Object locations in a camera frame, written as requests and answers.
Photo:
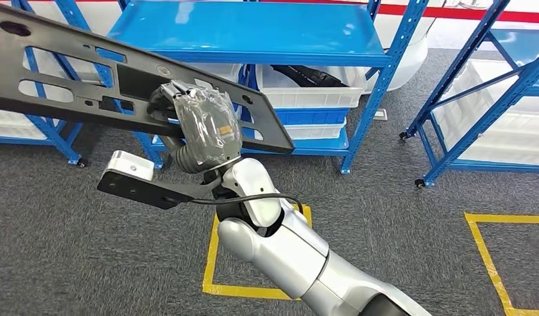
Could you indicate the right wrist camera with plate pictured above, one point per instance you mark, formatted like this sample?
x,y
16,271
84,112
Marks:
x,y
134,185

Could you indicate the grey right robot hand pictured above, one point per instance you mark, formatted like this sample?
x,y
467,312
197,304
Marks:
x,y
208,126

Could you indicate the long black plastic part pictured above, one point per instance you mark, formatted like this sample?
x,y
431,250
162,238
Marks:
x,y
134,83

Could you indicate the blue metal shelf rack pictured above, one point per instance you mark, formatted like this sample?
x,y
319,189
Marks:
x,y
469,51
16,140
252,30

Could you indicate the black part in crate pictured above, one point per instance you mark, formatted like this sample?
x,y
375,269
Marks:
x,y
309,75

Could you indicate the white swivel chair base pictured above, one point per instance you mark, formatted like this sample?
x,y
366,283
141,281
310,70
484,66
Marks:
x,y
470,4

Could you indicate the grey floor socket plate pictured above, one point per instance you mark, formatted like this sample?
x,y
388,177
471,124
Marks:
x,y
381,114

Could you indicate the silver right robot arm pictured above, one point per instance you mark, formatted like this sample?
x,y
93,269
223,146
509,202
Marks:
x,y
291,257

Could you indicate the white car with red stripe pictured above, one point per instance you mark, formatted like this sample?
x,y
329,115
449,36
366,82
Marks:
x,y
409,56

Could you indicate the blue plastic crate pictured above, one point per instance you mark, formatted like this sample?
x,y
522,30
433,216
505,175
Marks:
x,y
313,117

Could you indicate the white plastic crate stack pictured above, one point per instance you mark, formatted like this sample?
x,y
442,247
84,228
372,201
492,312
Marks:
x,y
7,124
514,144

